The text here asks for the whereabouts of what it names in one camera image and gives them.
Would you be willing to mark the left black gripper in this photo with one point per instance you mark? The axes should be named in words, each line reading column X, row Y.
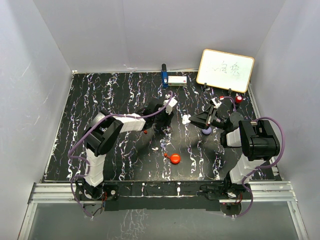
column 167, row 119

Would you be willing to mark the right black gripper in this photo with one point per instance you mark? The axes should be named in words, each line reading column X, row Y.
column 205, row 118

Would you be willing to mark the white earbud charging case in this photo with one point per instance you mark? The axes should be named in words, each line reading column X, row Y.
column 185, row 119

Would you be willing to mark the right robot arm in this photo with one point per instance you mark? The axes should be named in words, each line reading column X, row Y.
column 256, row 139

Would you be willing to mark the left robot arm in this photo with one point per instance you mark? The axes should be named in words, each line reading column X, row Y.
column 104, row 133

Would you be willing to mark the purple earbud charging case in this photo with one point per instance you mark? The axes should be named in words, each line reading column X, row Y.
column 207, row 131

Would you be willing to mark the red earbud charging case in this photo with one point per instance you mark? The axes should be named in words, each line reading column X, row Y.
column 175, row 158

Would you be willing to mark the red emergency stop button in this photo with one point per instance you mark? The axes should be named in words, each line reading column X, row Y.
column 237, row 100

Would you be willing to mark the white green carton box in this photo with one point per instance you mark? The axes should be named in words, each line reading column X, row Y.
column 177, row 81

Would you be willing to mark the blue black marker device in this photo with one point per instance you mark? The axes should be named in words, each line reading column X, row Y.
column 164, row 75

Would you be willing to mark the yellow framed whiteboard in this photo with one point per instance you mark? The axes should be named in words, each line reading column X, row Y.
column 225, row 70

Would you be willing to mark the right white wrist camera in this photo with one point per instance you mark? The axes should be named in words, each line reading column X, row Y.
column 216, row 102

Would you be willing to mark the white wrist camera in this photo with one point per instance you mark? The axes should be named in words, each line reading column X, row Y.
column 216, row 102
column 170, row 103

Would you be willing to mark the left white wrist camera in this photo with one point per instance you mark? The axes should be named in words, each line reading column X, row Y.
column 170, row 103

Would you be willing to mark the black front base frame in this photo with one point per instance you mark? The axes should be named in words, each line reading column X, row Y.
column 169, row 195

